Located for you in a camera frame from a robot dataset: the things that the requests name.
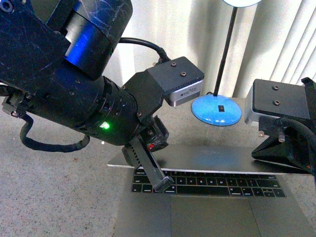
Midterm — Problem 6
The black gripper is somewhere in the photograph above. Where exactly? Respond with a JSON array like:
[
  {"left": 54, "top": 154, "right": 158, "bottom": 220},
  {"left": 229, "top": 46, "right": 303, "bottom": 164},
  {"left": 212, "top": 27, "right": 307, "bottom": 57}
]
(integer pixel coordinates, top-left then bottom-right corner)
[{"left": 120, "top": 72, "right": 174, "bottom": 193}]

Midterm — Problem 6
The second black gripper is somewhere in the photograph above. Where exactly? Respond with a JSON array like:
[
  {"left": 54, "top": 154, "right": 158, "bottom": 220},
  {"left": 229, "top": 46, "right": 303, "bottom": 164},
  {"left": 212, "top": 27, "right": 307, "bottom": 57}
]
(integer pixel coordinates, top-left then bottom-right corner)
[{"left": 252, "top": 78, "right": 316, "bottom": 176}]

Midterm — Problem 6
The silver laptop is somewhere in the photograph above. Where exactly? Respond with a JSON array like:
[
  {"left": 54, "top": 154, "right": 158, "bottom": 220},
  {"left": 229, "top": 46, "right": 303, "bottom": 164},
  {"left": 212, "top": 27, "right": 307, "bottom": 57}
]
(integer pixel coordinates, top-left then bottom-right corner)
[{"left": 114, "top": 145, "right": 315, "bottom": 237}]

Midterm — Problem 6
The blue desk lamp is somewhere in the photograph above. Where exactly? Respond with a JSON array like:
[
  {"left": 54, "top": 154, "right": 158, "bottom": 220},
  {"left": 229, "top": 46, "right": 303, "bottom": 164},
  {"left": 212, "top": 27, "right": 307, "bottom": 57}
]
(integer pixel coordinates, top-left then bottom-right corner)
[{"left": 192, "top": 0, "right": 259, "bottom": 127}]

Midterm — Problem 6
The white curtain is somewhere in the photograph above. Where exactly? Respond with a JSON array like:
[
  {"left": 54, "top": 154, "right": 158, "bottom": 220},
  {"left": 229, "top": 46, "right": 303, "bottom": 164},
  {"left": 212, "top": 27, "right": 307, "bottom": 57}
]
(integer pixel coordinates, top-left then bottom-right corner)
[{"left": 123, "top": 0, "right": 316, "bottom": 97}]

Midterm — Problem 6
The black braided cable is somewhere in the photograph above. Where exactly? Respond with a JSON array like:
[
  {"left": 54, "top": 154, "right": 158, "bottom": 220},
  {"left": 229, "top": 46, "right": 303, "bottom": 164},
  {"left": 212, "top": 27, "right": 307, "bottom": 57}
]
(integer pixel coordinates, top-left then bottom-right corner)
[{"left": 277, "top": 117, "right": 316, "bottom": 146}]

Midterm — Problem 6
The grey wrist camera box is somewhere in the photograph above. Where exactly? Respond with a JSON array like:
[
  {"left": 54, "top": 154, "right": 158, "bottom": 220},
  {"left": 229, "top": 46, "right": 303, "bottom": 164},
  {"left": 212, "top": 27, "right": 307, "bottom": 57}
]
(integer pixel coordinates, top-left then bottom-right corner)
[{"left": 148, "top": 56, "right": 204, "bottom": 107}]

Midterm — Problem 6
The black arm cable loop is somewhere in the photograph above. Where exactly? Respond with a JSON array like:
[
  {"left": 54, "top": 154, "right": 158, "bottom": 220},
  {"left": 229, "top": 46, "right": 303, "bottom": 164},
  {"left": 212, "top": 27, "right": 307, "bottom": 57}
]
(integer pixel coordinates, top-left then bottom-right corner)
[{"left": 19, "top": 115, "right": 90, "bottom": 153}]

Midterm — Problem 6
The black camera cable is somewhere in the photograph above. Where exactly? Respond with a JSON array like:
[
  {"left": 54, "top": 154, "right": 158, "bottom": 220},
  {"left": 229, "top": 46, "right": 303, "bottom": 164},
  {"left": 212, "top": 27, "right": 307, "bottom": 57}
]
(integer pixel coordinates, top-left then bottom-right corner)
[{"left": 118, "top": 37, "right": 171, "bottom": 65}]

